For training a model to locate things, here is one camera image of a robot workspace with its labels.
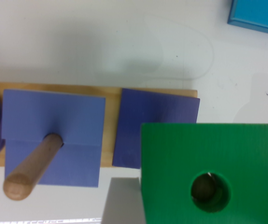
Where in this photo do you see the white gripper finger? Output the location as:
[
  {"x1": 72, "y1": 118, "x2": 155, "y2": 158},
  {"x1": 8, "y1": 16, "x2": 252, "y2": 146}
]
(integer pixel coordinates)
[{"x1": 102, "y1": 177, "x2": 146, "y2": 224}]

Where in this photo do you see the green square block with hole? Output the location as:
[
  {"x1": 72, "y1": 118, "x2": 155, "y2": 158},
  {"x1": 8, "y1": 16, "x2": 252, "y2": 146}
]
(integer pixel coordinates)
[{"x1": 141, "y1": 123, "x2": 268, "y2": 224}]

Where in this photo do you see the dark purple square block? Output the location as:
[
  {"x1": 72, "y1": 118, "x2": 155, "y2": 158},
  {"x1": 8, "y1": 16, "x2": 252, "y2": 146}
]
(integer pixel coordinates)
[{"x1": 112, "y1": 88, "x2": 201, "y2": 170}]

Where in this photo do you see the light purple square block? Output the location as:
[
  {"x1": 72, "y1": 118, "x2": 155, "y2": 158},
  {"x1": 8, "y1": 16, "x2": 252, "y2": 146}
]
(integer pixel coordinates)
[{"x1": 2, "y1": 90, "x2": 106, "y2": 188}]

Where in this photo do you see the blue square block with hole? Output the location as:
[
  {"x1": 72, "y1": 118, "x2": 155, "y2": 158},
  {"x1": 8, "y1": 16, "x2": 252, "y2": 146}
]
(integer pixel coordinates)
[{"x1": 227, "y1": 0, "x2": 268, "y2": 34}]

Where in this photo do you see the middle wooden peg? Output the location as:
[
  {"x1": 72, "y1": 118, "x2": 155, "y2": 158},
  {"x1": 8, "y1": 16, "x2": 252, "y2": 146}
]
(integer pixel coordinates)
[{"x1": 3, "y1": 133, "x2": 63, "y2": 201}]

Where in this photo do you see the wooden peg board base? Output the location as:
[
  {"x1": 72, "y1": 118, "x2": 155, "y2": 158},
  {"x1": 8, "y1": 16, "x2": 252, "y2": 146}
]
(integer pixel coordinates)
[{"x1": 0, "y1": 82, "x2": 198, "y2": 167}]

